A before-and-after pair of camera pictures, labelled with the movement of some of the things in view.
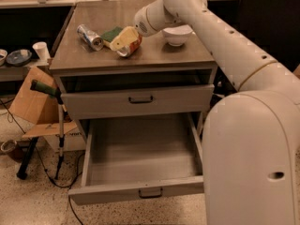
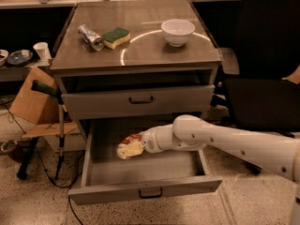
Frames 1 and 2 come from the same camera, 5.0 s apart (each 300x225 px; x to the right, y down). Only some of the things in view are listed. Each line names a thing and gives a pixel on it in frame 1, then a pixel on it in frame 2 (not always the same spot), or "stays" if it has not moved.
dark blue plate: [19, 57] stays
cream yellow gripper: [142, 22] → [149, 142]
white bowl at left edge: [3, 56] stays
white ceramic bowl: [177, 36] stays
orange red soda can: [128, 51] → [129, 139]
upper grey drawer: [137, 101] stays
